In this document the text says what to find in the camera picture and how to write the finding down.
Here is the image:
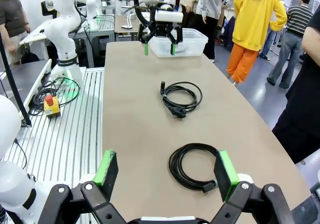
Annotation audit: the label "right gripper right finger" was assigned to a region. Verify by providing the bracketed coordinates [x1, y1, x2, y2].
[213, 149, 299, 224]

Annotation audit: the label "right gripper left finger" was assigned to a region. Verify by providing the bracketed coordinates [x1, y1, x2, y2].
[39, 148, 131, 224]

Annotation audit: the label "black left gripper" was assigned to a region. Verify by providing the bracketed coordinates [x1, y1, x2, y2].
[137, 21, 185, 58]

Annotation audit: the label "thick black cable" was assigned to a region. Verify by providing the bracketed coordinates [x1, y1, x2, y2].
[168, 143, 221, 194]

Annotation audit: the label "black power cord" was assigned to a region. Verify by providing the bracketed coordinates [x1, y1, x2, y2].
[159, 80, 204, 120]

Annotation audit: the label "translucent plastic storage container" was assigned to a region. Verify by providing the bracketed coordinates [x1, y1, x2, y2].
[149, 27, 209, 59]

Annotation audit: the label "aluminium slotted base platform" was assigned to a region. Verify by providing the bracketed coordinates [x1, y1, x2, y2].
[1, 66, 106, 224]

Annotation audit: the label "mannequin in beige jacket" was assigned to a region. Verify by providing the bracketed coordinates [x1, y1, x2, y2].
[178, 0, 201, 30]

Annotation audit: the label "mannequin in grey coat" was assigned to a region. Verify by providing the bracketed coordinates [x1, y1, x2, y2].
[195, 0, 236, 62]

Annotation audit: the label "orange pants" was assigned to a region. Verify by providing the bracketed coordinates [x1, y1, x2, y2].
[225, 43, 260, 84]

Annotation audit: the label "yellow emergency stop button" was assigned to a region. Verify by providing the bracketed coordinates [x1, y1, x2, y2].
[43, 95, 61, 119]

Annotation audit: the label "yellow hoodie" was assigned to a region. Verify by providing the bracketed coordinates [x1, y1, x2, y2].
[231, 0, 288, 52]

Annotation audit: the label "person in black t-shirt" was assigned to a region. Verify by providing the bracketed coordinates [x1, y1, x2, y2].
[271, 8, 320, 165]

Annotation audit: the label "person in striped shirt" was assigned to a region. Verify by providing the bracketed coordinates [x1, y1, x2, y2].
[266, 0, 315, 90]

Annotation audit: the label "person in brown t-shirt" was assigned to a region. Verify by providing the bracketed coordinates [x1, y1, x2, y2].
[0, 0, 33, 66]

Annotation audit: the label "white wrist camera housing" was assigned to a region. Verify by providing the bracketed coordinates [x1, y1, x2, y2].
[153, 9, 185, 24]

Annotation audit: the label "black arm cable sleeve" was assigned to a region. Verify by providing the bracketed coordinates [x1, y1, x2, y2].
[131, 0, 151, 28]

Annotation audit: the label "black cable bundle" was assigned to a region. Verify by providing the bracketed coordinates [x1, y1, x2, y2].
[28, 77, 81, 117]

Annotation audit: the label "black camera pole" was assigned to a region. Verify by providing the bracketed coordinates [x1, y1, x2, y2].
[0, 30, 33, 128]

